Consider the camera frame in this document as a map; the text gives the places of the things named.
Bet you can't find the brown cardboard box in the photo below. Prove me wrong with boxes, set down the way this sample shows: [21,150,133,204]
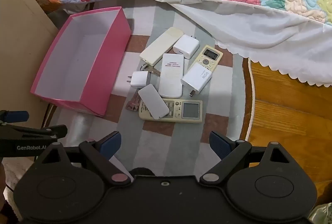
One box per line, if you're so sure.
[0,0,59,126]

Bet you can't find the large cream remote control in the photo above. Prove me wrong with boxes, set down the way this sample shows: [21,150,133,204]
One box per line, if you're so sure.
[138,99,203,124]

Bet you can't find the long cream power bank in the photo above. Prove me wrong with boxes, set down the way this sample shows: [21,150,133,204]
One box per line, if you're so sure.
[139,27,184,66]

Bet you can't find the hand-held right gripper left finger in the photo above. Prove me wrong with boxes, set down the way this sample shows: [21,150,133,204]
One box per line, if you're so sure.
[38,131,131,186]

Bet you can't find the silver keys on ring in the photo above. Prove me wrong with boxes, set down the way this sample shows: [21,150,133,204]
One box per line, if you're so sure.
[140,63,162,77]

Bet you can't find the white cube charger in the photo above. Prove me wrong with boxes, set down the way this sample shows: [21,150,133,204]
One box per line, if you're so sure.
[173,34,200,59]

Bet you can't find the small white plug charger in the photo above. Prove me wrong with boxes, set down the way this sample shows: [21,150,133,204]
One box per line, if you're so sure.
[127,71,151,89]

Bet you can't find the large white charger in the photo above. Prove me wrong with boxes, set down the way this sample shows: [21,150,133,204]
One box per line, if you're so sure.
[181,62,214,98]

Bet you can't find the white remote control red label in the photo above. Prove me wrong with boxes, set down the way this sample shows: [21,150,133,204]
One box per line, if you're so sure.
[158,53,185,99]

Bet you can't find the pink cardboard box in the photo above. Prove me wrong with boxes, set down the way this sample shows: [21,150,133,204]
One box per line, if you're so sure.
[30,6,132,117]

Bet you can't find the checkered rug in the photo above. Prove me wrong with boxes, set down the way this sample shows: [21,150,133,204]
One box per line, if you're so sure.
[4,2,256,178]

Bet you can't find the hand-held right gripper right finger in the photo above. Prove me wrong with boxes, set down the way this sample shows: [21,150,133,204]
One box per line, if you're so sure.
[199,131,296,185]

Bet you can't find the white scalloped bed sheet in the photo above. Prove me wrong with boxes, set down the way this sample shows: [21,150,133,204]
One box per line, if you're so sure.
[135,0,332,87]

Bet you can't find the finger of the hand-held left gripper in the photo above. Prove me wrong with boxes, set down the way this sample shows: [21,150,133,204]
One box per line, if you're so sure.
[0,124,68,141]
[0,110,29,124]

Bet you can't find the small yellow remote control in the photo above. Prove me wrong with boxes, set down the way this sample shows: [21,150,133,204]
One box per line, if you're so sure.
[187,44,224,76]

